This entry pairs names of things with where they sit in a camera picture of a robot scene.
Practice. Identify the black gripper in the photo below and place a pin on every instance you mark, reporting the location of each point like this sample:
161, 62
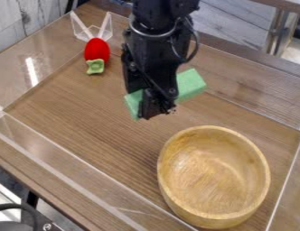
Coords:
152, 57

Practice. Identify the green rectangular block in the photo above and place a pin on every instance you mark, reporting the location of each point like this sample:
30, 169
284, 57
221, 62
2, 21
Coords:
191, 86

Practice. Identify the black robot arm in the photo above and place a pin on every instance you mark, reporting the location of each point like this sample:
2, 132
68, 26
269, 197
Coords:
157, 14

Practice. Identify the brown wooden bowl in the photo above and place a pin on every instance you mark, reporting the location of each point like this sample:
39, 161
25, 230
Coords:
213, 176

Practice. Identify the red strawberry toy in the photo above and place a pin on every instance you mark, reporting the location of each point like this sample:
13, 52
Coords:
97, 55

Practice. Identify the clear acrylic corner bracket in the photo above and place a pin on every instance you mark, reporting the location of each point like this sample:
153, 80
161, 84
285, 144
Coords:
85, 33

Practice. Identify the clear acrylic tray wall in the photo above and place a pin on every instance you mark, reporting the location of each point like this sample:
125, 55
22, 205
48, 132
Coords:
98, 202

